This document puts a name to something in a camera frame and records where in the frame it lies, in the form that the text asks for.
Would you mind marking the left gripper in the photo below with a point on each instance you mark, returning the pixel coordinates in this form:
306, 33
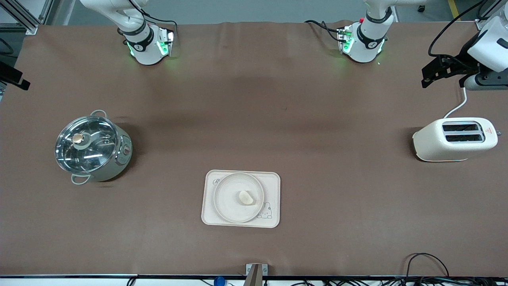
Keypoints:
461, 64

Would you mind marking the round cream plate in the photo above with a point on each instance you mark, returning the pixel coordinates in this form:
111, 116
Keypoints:
228, 202

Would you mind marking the small white steamed bun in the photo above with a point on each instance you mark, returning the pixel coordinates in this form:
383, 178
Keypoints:
246, 197

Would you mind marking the cream rabbit print tray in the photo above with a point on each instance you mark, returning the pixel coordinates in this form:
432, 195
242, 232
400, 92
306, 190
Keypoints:
274, 190

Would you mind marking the cream two-slot toaster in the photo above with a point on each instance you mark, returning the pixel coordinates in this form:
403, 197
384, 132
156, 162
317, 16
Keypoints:
436, 145

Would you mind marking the glass pot lid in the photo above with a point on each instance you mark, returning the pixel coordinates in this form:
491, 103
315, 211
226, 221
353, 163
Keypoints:
89, 149

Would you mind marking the pale green electric pot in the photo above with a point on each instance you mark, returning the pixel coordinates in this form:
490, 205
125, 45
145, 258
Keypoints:
119, 161

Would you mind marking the brown table mat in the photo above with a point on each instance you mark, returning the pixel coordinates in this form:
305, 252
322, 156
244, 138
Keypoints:
254, 99

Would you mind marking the blue round cap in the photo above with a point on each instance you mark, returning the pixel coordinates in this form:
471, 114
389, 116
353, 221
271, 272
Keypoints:
219, 281

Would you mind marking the aluminium frame profile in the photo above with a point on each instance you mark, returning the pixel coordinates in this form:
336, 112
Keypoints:
24, 18

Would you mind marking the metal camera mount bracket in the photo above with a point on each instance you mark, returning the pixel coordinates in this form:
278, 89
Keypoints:
256, 274

